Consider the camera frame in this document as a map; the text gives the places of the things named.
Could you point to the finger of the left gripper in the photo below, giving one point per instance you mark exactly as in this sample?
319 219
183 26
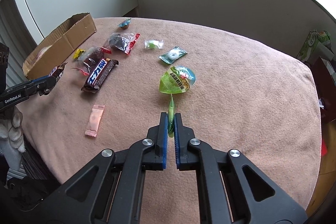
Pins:
22 92

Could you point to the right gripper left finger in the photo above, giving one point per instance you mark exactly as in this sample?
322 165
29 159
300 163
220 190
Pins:
109 188

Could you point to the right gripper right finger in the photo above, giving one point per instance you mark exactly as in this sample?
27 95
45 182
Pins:
231 189

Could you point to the clear red dark snack bag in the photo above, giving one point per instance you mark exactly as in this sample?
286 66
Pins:
122 41

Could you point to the green jelly cup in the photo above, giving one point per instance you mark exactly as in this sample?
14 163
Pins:
176 80

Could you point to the white glove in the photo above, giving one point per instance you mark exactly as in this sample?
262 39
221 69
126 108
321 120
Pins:
12 137

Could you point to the Snickers bar English label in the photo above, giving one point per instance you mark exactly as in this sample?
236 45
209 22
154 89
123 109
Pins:
58 71

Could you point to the pink candy sachet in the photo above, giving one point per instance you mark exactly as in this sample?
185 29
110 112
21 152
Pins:
94 120

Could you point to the yellow wrapped candy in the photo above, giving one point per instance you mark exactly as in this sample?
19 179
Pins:
78 52

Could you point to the brown cardboard box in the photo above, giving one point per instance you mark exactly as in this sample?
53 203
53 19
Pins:
58 45

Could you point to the Snickers bar Chinese label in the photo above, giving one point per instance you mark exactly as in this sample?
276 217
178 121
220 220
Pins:
97 77

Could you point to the pink table cloth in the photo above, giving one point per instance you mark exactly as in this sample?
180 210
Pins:
247 96

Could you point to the blue jelly cup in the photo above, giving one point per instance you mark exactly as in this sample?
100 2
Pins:
124 25

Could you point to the green white candy packet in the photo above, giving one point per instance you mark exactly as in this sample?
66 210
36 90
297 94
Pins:
172 55

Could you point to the clear green candy wrapper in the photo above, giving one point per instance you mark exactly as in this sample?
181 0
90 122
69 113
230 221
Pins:
154 44

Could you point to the green drink carton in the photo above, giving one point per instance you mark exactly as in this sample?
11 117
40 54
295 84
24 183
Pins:
317 44

